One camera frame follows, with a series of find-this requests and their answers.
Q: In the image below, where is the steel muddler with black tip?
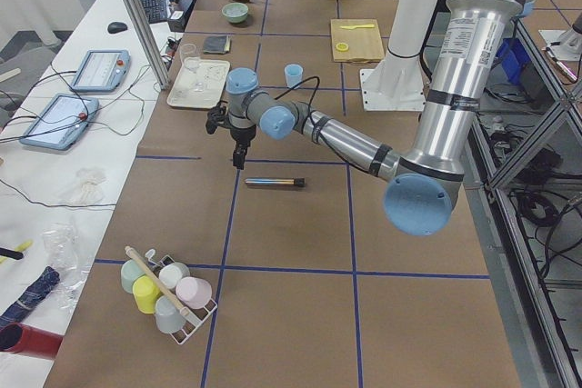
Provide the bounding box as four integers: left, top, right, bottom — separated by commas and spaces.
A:
245, 177, 306, 188

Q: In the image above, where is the clear wine glass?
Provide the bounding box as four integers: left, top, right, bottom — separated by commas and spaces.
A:
179, 43, 205, 92

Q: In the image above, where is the yellow cup in rack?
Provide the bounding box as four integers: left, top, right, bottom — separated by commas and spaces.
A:
132, 275, 161, 314

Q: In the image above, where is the grey cup in rack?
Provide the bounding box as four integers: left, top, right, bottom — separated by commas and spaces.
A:
155, 295, 186, 334

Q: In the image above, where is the teach pendant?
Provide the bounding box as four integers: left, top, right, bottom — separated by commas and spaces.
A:
70, 50, 131, 93
19, 94, 99, 151

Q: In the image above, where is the green bowl of ice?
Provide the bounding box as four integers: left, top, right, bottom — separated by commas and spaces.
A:
221, 2, 249, 25

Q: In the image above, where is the folded grey cloth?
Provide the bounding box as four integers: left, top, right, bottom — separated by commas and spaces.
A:
203, 35, 231, 55

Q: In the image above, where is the yellow plastic knife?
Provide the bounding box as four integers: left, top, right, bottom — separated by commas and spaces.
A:
339, 23, 376, 30

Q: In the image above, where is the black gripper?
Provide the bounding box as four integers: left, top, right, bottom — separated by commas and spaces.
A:
206, 101, 256, 169

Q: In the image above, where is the white wire cup rack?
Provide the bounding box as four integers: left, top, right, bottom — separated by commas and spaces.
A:
145, 249, 217, 344

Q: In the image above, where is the wooden rack handle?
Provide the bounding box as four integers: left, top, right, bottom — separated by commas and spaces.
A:
125, 245, 190, 318

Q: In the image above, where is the pink cup in rack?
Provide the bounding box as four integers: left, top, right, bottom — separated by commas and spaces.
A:
176, 276, 212, 309

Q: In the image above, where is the green cup in rack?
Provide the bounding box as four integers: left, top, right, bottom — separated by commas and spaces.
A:
120, 259, 145, 293

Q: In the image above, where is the red cylinder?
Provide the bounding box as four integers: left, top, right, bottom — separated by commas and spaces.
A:
1, 323, 63, 360

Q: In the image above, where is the teach pendant near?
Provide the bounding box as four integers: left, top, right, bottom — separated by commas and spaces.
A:
19, 94, 99, 151

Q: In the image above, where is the white cup in rack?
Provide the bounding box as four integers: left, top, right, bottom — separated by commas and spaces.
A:
158, 262, 190, 292

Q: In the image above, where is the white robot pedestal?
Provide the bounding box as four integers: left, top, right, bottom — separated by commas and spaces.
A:
360, 0, 437, 111

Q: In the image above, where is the cream serving tray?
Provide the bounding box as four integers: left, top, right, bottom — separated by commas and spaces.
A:
166, 59, 230, 110

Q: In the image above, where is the aluminium frame post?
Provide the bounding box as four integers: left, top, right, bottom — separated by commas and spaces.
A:
123, 0, 170, 90

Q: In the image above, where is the bamboo cutting board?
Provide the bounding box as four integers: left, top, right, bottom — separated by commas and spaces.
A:
330, 18, 386, 63

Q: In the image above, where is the black keyboard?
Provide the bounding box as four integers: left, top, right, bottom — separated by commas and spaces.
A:
140, 0, 168, 24

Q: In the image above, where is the black computer mouse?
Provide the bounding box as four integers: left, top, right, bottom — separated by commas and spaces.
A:
107, 22, 128, 35

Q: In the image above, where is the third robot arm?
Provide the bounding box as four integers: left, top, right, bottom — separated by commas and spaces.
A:
539, 15, 581, 62

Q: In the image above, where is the teach pendant far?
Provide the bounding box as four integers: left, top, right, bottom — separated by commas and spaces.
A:
70, 50, 131, 93

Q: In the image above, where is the blue plastic cup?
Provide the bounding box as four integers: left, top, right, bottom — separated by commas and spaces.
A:
284, 64, 304, 88

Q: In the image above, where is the lemon half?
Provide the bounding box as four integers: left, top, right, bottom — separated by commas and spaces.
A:
336, 42, 349, 52

